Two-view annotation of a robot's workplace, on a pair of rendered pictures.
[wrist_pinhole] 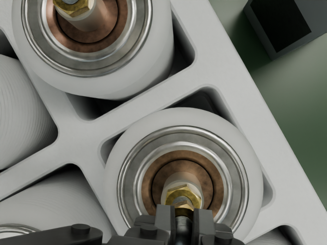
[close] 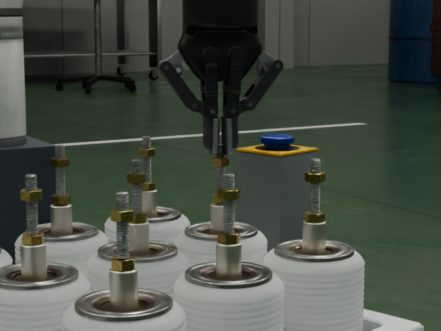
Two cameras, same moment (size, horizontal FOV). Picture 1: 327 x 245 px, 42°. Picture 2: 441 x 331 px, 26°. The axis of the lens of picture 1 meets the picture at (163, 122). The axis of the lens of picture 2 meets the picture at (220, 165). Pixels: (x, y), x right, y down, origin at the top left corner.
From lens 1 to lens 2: 1.01 m
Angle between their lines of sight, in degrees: 83
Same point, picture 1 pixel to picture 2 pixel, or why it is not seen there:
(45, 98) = not seen: hidden behind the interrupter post
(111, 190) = (182, 236)
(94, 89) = (159, 226)
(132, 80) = (178, 226)
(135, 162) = (191, 228)
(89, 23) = (153, 202)
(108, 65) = (165, 218)
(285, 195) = not seen: hidden behind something
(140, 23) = (176, 213)
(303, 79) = not seen: outside the picture
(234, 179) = (245, 226)
